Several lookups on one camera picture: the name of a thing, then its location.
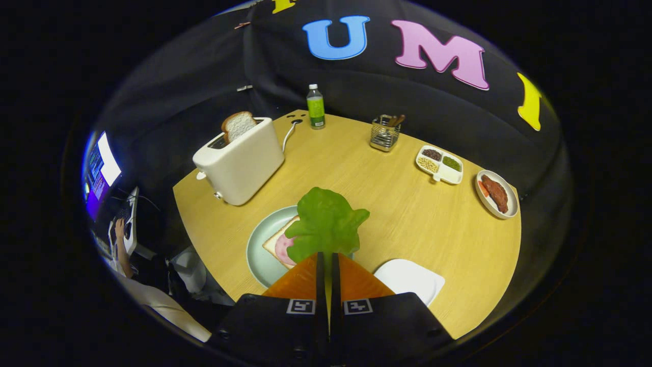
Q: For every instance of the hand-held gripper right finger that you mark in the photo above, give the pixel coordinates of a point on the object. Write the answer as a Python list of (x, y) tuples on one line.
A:
[(335, 285)]

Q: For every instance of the pink ham slice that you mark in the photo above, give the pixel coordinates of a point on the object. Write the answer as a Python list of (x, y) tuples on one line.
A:
[(282, 248)]

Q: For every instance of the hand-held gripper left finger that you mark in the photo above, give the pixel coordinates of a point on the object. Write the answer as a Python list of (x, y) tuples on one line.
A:
[(321, 285)]

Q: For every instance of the white keyboard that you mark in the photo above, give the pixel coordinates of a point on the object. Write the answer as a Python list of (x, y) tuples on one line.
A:
[(131, 224)]

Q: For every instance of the brown wooden utensil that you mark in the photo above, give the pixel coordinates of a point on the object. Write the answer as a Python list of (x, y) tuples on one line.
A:
[(397, 121)]

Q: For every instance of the green lettuce leaf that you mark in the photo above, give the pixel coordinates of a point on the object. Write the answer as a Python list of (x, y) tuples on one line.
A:
[(326, 219)]

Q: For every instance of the pale green round plate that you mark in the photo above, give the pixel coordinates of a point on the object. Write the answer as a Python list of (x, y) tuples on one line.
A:
[(262, 244)]

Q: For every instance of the brown cooked meat slice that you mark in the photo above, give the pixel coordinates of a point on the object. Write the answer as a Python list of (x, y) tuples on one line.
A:
[(495, 193)]

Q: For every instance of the green label drink bottle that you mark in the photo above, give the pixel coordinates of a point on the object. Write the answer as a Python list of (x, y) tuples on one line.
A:
[(316, 109)]

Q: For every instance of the toasted bread slice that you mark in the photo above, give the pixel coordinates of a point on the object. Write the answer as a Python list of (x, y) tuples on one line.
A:
[(238, 126)]

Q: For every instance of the white square plate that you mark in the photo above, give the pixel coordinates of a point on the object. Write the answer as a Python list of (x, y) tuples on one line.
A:
[(407, 280)]

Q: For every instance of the white toaster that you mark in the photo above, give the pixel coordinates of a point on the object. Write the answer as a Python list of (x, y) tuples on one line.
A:
[(239, 168)]

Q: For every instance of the white divided bean dish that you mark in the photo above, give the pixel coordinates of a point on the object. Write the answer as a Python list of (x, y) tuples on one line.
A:
[(448, 173)]

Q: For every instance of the black backdrop cloth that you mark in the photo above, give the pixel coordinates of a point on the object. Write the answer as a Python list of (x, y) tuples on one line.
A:
[(204, 76)]

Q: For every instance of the computer monitor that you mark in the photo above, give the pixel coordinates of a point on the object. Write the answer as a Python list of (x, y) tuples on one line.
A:
[(99, 173)]

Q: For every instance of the white bread slice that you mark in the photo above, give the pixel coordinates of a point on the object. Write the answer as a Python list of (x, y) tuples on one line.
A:
[(272, 242)]

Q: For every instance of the white oval meat plate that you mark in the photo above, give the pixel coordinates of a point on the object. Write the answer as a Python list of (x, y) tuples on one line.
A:
[(491, 206)]

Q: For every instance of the orange clamp clip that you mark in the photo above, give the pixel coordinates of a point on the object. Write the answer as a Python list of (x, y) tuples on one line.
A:
[(242, 24)]

